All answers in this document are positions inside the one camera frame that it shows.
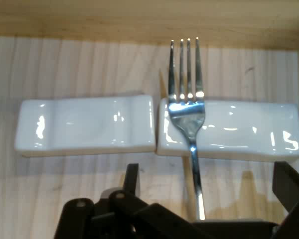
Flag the white ceramic cutlery rest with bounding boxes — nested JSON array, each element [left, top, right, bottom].
[[156, 98, 299, 162], [14, 96, 156, 158]]

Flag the silver fork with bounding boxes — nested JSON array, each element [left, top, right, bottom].
[[168, 37, 207, 221]]

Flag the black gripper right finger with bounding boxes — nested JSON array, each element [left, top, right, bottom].
[[273, 161, 299, 239]]

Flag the light wooden drawer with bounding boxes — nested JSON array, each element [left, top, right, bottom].
[[0, 0, 299, 239]]

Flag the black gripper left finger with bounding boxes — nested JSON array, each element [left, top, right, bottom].
[[52, 163, 210, 239]]

